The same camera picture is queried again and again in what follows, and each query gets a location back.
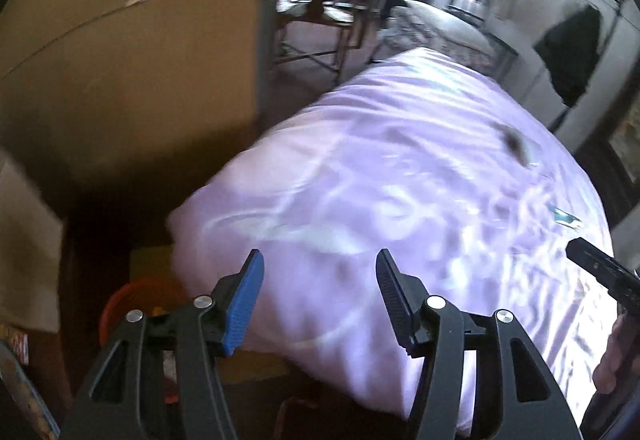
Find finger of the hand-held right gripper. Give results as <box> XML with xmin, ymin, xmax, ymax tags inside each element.
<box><xmin>566</xmin><ymin>238</ymin><xmax>640</xmax><ymax>315</ymax></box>

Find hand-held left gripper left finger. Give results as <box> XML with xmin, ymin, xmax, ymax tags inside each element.
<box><xmin>60</xmin><ymin>248</ymin><xmax>266</xmax><ymax>440</ymax></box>

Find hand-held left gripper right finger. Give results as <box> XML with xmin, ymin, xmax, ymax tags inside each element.
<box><xmin>375</xmin><ymin>248</ymin><xmax>583</xmax><ymax>440</ymax></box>

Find orange plastic bin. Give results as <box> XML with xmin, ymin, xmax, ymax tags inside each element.
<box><xmin>99</xmin><ymin>281</ymin><xmax>188</xmax><ymax>406</ymax></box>

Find person's right hand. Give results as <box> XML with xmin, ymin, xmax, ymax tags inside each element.
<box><xmin>592</xmin><ymin>315</ymin><xmax>631</xmax><ymax>393</ymax></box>

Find purple printed blanket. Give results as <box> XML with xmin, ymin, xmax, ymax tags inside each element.
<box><xmin>167</xmin><ymin>47</ymin><xmax>616</xmax><ymax>436</ymax></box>

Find framed landscape painting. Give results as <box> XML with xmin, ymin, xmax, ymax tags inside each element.
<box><xmin>575</xmin><ymin>110</ymin><xmax>640</xmax><ymax>221</ymax></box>

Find black coat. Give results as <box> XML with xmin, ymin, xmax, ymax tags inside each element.
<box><xmin>532</xmin><ymin>4</ymin><xmax>603</xmax><ymax>108</ymax></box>

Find wooden cabinet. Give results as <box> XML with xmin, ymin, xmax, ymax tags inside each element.
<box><xmin>0</xmin><ymin>0</ymin><xmax>281</xmax><ymax>221</ymax></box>

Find folded floral quilt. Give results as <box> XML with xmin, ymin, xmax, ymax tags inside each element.
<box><xmin>385</xmin><ymin>7</ymin><xmax>501</xmax><ymax>65</ymax></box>

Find carved wooden armchair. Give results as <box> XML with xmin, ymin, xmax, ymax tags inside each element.
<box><xmin>272</xmin><ymin>0</ymin><xmax>396</xmax><ymax>75</ymax></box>

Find white pillow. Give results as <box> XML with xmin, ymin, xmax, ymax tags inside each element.
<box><xmin>400</xmin><ymin>0</ymin><xmax>491</xmax><ymax>40</ymax></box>

